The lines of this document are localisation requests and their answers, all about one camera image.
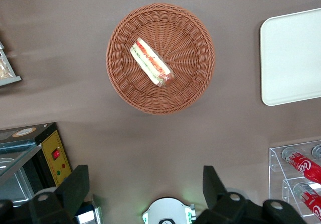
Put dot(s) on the triangle sandwich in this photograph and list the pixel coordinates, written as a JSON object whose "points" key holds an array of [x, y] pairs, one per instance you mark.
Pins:
{"points": [[150, 60]]}

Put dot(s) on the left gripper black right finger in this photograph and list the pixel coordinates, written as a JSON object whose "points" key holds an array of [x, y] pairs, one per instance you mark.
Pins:
{"points": [[213, 186]]}

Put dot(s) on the round brown wicker basket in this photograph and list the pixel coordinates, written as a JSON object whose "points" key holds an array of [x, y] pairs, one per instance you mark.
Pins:
{"points": [[190, 58]]}

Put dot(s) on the clear bag of crackers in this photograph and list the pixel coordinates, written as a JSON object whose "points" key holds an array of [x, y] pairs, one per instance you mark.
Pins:
{"points": [[3, 68]]}

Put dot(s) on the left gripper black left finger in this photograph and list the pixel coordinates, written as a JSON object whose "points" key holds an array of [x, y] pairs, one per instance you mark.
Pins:
{"points": [[72, 186]]}

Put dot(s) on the cream plastic tray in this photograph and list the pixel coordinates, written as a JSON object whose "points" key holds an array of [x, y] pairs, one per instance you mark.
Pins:
{"points": [[293, 58]]}

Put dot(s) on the clear acrylic bottle rack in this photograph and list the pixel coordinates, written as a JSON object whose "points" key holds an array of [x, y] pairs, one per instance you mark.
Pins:
{"points": [[276, 158]]}

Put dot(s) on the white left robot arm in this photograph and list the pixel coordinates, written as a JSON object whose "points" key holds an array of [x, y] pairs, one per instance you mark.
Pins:
{"points": [[165, 209]]}

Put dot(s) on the grey snack tray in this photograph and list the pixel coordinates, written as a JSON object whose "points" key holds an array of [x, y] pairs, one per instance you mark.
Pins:
{"points": [[10, 81]]}

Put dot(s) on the grey metal box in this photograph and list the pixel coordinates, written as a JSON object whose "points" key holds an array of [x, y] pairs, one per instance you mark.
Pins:
{"points": [[96, 209]]}

